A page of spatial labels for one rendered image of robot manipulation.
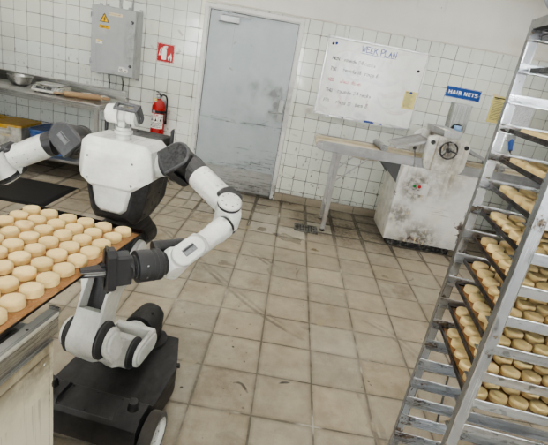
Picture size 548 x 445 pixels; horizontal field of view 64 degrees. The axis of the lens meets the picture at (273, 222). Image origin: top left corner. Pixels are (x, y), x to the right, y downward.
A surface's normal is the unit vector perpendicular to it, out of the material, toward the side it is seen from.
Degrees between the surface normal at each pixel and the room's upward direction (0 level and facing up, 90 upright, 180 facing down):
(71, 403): 0
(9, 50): 90
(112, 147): 46
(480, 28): 90
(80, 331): 51
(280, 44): 90
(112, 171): 91
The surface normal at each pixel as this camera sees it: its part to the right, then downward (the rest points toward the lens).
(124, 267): 0.56, 0.36
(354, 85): -0.06, 0.33
